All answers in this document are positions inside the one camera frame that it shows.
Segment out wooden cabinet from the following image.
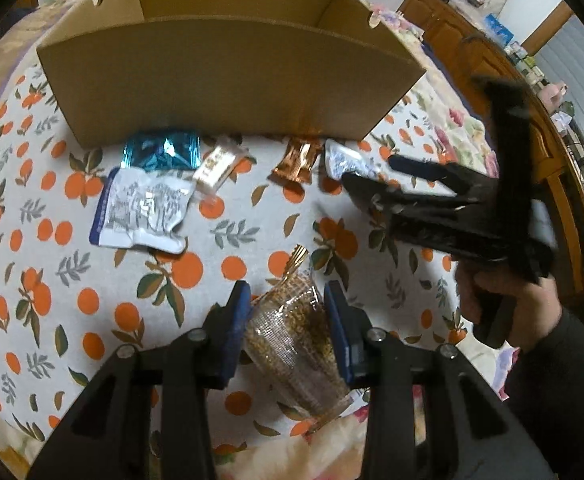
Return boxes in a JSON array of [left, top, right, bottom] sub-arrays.
[[397, 0, 584, 297]]

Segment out teal foil packet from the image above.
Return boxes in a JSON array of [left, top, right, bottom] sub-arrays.
[[122, 129, 203, 171]]

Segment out brown cardboard box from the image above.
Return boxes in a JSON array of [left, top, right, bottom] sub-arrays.
[[36, 0, 427, 150]]

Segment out copper brown snack packet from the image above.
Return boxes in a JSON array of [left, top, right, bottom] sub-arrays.
[[270, 136, 324, 185]]

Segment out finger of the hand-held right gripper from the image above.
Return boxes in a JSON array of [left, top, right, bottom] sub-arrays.
[[388, 153, 495, 197], [341, 172, 455, 218]]

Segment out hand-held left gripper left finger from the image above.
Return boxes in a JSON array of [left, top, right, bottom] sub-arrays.
[[26, 280, 253, 480]]

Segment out floral blanket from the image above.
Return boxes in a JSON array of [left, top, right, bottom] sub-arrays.
[[0, 0, 523, 480]]

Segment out group of small bottles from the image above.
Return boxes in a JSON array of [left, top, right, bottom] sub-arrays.
[[504, 42, 543, 86]]

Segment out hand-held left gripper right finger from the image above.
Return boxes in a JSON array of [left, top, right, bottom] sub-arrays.
[[323, 280, 558, 480]]

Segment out pink bottle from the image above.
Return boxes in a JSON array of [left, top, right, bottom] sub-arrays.
[[542, 82, 568, 111]]

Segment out large white blue-edged packet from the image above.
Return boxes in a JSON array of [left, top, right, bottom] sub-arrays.
[[88, 166, 198, 255]]

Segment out small white blue packet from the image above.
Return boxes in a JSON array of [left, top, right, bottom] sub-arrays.
[[324, 139, 381, 182]]

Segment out small clear beige packet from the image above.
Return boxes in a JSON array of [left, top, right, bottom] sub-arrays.
[[192, 142, 251, 197]]

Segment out clear gold snack packet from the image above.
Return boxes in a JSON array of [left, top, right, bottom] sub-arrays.
[[242, 245, 361, 434]]

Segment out blue picture box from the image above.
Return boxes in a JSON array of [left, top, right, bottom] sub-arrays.
[[483, 12, 516, 44]]

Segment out person's right hand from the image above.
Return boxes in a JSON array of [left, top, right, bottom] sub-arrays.
[[456, 260, 566, 356]]

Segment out person's right forearm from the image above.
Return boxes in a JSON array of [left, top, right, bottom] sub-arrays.
[[492, 305, 584, 480]]

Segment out orange fruit print cloth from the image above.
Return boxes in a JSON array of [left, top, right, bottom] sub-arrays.
[[0, 62, 504, 461]]

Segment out wooden window frame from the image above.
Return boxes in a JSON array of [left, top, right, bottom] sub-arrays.
[[519, 0, 574, 57]]

